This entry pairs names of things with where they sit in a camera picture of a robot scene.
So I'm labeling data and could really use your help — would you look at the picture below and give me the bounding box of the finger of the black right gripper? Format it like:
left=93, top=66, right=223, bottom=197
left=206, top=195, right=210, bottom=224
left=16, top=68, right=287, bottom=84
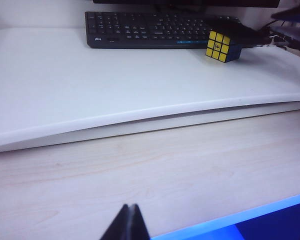
left=270, top=2, right=300, bottom=25

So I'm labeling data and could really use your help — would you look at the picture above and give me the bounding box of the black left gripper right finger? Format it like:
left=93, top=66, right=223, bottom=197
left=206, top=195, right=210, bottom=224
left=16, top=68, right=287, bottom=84
left=130, top=203, right=151, bottom=240

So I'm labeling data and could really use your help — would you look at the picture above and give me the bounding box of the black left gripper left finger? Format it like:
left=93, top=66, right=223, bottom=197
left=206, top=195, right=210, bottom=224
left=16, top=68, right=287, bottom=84
left=99, top=203, right=132, bottom=240

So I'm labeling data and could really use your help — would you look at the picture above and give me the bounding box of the Rubik's cube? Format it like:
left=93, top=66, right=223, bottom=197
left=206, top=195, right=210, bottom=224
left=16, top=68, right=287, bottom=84
left=205, top=29, right=243, bottom=64

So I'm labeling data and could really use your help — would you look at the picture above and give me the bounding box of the white desk riser platform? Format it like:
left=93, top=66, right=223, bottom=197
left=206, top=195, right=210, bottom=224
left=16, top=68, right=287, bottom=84
left=0, top=27, right=300, bottom=154

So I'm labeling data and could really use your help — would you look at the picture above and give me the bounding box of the black computer keyboard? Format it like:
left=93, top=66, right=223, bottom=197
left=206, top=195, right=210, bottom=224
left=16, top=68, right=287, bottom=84
left=84, top=11, right=243, bottom=50

